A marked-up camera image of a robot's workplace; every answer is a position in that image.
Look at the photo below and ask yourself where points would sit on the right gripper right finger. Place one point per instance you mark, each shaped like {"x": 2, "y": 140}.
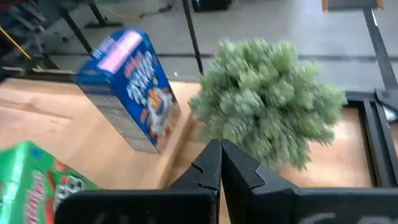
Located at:
{"x": 311, "y": 207}

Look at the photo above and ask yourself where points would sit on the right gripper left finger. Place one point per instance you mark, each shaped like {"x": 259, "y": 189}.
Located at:
{"x": 140, "y": 208}

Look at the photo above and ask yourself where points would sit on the green cereal box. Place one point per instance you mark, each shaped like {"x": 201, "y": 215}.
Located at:
{"x": 28, "y": 186}

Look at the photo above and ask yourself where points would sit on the blue cereal box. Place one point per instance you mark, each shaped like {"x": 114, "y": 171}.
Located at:
{"x": 130, "y": 93}

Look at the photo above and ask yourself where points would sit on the round green plant, white pot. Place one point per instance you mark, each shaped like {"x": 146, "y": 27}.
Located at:
{"x": 267, "y": 102}

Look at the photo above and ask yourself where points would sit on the black aluminium table frame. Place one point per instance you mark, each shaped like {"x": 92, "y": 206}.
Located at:
{"x": 377, "y": 149}

